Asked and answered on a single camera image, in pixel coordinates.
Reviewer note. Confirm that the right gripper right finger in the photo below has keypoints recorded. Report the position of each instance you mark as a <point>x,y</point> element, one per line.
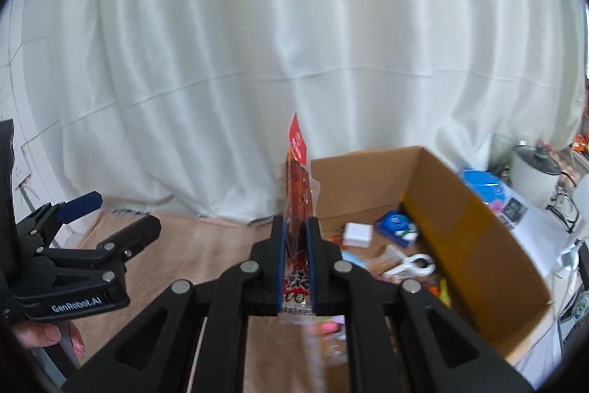
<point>400,338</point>

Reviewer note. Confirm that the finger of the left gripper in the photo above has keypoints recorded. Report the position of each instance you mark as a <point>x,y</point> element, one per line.
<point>109,255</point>
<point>37,231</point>

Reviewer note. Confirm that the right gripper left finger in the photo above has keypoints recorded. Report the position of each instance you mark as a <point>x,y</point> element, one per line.
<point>192,337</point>

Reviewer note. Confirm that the orange bead keychain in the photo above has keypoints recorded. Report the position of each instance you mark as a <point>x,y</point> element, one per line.
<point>434,290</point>

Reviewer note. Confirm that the yellow green snack packet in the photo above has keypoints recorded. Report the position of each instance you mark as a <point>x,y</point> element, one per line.
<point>443,293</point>

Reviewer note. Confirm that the blue knitted keychain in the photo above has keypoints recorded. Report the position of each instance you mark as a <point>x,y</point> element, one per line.
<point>353,259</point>

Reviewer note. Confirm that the red sausage snack pack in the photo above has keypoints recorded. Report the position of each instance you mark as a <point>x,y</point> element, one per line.
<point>300,200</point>

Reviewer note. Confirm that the person's left hand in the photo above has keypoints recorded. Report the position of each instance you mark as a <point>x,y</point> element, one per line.
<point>37,335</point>

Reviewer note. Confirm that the white plastic clip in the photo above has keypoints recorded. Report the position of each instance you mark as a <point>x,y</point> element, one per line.
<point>419,265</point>

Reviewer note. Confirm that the clear candy packet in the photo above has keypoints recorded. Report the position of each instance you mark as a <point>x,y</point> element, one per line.
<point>327,354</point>

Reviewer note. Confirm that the white charger block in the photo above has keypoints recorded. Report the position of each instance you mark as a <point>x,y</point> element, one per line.
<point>357,235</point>

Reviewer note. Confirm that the blue tape dispenser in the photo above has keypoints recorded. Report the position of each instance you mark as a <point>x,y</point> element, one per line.
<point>398,228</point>

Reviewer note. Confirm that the cardboard box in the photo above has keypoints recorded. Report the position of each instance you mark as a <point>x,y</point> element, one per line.
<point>493,283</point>

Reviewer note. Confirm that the white curtain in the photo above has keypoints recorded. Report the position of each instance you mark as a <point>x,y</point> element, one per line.
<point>186,103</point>

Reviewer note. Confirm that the white rice cooker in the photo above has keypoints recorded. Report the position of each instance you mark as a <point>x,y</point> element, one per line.
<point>534,173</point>

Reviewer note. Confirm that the wall power socket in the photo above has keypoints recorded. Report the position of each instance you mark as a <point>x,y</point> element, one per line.
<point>21,168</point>

